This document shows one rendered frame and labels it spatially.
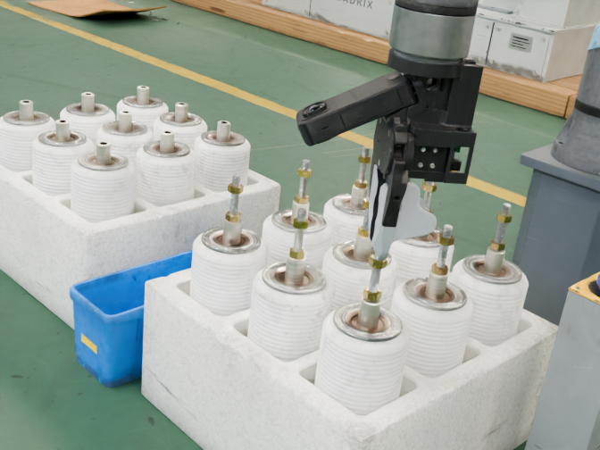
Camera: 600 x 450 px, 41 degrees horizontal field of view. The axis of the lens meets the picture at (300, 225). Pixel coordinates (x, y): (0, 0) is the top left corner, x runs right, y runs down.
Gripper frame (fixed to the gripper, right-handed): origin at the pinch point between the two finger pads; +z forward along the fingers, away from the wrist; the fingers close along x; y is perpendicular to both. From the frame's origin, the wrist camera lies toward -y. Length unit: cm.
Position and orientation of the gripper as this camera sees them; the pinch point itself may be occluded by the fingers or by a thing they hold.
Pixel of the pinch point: (374, 245)
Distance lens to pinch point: 84.6
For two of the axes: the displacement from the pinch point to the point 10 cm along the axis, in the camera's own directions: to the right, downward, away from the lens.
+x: -1.1, -4.2, 9.0
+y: 9.9, 0.5, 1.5
